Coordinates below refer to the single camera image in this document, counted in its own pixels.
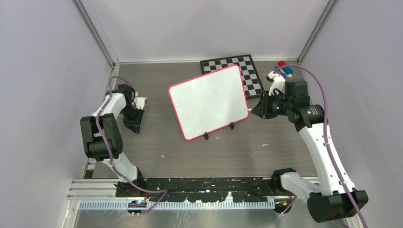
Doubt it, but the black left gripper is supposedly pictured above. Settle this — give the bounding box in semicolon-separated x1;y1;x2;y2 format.
121;104;144;133

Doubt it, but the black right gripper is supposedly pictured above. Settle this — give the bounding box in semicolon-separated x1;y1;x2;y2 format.
252;89;292;119

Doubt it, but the red-framed whiteboard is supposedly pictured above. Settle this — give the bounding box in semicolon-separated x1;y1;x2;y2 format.
168;65;249;141

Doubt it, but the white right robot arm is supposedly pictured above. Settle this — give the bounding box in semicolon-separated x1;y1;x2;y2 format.
251;80;369;223

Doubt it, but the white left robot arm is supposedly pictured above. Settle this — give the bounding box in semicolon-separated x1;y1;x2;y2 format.
80;84;146;197

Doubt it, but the black and white chessboard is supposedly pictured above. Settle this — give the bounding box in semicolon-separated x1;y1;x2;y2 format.
200;54;264;99

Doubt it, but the toy brick car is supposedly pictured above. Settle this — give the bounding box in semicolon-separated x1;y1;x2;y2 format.
275;60;293;78

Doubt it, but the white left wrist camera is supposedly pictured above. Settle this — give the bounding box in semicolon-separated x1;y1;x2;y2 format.
132;97;147;110

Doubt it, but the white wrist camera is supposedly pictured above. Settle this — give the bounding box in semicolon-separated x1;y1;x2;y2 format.
266;71;286;96
132;97;147;110

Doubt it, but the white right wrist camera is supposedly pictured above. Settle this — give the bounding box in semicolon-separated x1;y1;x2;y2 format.
266;71;286;96

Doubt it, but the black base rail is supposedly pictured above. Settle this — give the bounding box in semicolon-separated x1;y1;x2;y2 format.
115;177;303;204

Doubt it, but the slotted cable duct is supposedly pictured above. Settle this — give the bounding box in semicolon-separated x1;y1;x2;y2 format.
78;199;275;210

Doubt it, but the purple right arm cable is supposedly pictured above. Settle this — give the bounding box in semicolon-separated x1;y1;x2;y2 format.
274;64;369;228

